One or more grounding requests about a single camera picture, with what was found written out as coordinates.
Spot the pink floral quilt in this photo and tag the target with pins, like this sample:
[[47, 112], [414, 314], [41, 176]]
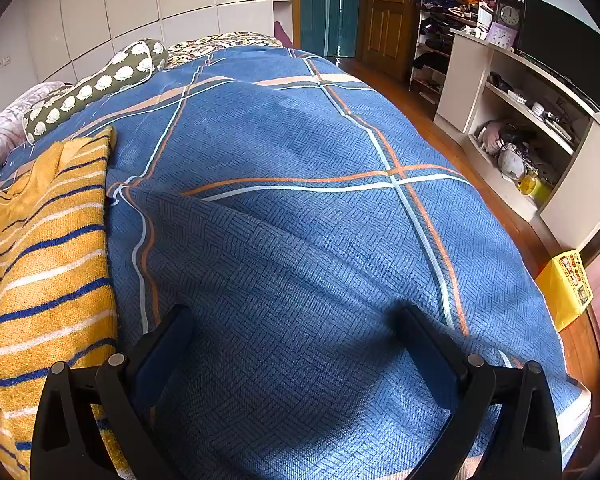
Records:
[[0, 130]]

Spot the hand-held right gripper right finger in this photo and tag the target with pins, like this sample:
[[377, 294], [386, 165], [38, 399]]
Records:
[[432, 355]]

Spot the pink bag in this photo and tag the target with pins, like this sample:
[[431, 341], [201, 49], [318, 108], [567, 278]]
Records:
[[491, 136]]

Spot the yellow cardboard box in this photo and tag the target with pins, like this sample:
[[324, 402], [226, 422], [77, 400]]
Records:
[[562, 290]]

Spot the shoe rack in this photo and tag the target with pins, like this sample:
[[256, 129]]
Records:
[[430, 55]]

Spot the maroon cloth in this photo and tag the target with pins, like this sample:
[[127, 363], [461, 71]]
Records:
[[281, 35]]

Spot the black flat television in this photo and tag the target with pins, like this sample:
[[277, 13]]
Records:
[[555, 35]]

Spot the yellow black patterned bedding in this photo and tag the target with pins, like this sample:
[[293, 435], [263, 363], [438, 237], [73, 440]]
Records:
[[220, 42]]

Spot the brown wooden door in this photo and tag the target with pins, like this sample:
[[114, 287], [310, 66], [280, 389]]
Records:
[[387, 10]]

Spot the teal curtain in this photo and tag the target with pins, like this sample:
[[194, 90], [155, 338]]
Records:
[[330, 5]]

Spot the white glossy wardrobe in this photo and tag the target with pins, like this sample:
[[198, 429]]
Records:
[[130, 0]]

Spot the green pillow with white dots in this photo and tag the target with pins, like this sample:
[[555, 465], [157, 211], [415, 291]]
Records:
[[105, 77]]

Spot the white television cabinet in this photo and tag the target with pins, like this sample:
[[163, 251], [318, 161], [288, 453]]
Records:
[[462, 90]]

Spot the dark ornate mantel clock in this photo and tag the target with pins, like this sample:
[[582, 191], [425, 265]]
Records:
[[509, 10]]

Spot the yellow striped knit sweater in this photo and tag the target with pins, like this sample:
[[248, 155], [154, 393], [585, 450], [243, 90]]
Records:
[[45, 260]]

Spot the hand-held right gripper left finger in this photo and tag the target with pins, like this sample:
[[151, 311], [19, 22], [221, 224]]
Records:
[[156, 360]]

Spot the purple square clock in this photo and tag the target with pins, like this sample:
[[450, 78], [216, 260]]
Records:
[[501, 36]]

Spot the blue plaid bed sheet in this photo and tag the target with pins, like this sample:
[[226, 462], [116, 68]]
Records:
[[305, 235]]

